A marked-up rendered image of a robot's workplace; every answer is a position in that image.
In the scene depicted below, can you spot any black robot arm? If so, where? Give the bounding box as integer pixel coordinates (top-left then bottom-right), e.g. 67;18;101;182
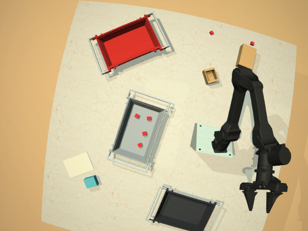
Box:
212;67;291;167

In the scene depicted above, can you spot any teal cube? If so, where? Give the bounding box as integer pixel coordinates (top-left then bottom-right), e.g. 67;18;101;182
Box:
84;175;99;189

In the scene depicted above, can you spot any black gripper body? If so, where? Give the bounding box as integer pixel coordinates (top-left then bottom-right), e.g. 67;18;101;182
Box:
239;166;288;193

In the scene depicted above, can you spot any tan open box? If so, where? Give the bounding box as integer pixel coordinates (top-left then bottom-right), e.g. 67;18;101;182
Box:
202;67;218;85

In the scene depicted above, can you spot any tan rectangular block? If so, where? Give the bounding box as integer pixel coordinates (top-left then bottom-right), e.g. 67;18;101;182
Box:
236;44;257;70

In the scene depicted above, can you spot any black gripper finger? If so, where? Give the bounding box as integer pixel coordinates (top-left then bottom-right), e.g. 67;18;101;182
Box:
242;191;258;211
266;192;283;213

